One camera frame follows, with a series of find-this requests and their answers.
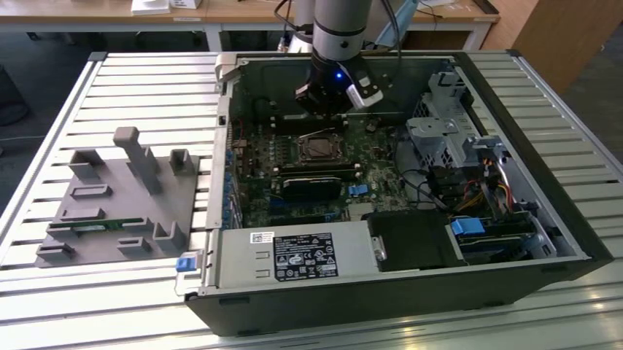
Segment black rounded object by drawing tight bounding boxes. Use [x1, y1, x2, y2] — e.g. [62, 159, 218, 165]
[0, 63, 31, 127]

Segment plain white box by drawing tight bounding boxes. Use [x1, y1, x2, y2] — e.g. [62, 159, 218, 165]
[131, 0, 171, 16]

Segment green motherboard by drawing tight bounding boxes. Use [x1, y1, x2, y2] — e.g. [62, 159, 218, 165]
[228, 116, 415, 229]

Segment metal socket cover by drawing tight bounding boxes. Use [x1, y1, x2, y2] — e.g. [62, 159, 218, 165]
[295, 133, 350, 163]

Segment silver chipset heatsink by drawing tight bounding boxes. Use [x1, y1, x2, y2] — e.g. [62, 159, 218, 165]
[347, 202, 374, 222]

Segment black plastic shroud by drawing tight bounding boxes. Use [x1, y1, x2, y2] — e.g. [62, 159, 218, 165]
[362, 209, 467, 273]

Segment CPU socket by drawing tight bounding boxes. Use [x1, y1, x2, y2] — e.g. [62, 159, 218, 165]
[294, 133, 351, 164]

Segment blue disk carrier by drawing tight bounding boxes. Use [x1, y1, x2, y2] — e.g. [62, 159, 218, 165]
[450, 217, 489, 238]

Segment wooden cabinet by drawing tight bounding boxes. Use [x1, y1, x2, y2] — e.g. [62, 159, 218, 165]
[481, 0, 623, 96]

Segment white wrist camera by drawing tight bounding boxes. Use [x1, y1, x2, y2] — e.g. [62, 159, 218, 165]
[346, 71, 386, 109]

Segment green RAM stick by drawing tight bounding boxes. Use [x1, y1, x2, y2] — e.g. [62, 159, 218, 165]
[72, 217, 147, 233]

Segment black graphics card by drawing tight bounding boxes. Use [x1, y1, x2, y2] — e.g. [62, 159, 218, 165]
[279, 174, 345, 201]

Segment metal drive cage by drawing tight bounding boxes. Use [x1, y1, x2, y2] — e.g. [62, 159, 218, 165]
[403, 71, 513, 168]

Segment black camera cable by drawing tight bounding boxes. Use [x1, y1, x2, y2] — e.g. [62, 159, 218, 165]
[272, 0, 406, 74]

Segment silver power supply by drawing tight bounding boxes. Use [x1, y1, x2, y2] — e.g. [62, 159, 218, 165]
[216, 220, 381, 289]

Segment wooden desk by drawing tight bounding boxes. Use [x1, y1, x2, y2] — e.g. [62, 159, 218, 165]
[0, 0, 501, 52]

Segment grey parts rack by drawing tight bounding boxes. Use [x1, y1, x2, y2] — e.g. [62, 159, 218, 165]
[35, 125, 204, 271]

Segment yellow red power wires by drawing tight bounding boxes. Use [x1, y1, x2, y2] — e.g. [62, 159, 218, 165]
[457, 178, 517, 216]

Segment silver CPU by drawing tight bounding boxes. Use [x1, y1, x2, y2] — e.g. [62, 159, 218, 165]
[304, 137, 341, 157]

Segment black PC case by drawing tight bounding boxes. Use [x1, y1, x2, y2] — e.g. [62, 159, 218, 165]
[183, 50, 615, 338]

